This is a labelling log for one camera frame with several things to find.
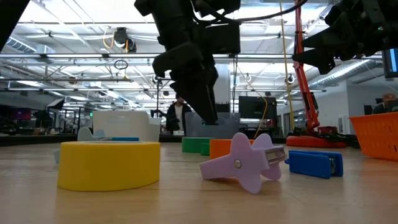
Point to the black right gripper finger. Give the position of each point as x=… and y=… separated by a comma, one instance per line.
x=326, y=39
x=320, y=57

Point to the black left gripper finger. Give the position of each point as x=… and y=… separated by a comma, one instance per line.
x=199, y=96
x=177, y=59

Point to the green tape roll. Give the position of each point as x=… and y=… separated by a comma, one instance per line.
x=192, y=144

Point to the orange tape roll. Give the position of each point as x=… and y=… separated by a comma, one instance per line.
x=219, y=149

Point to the blue tape roll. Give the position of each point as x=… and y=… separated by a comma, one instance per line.
x=124, y=139

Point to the blue mini stapler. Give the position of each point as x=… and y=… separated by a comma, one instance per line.
x=311, y=165

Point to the silver binder clip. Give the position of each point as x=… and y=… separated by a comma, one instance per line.
x=85, y=135

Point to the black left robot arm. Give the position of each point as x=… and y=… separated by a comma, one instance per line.
x=9, y=18

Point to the yellow tape roll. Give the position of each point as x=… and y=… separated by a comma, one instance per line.
x=109, y=168

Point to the white building column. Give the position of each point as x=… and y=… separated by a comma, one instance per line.
x=224, y=90

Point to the person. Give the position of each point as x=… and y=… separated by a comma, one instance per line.
x=174, y=119
x=385, y=105

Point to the computer monitor with blue screen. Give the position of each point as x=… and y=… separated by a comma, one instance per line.
x=391, y=62

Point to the grey plastic bin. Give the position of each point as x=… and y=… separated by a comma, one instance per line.
x=227, y=129

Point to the black background screen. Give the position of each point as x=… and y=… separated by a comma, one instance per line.
x=255, y=107

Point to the white plastic bin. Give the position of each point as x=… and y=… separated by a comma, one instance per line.
x=124, y=124

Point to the silver clip near yellow roll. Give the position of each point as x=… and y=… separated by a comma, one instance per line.
x=245, y=161

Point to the red desk lamp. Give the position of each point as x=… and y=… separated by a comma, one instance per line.
x=311, y=141

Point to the orange mesh basket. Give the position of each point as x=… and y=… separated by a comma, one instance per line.
x=376, y=137

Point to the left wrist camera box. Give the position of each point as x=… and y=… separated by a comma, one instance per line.
x=230, y=39

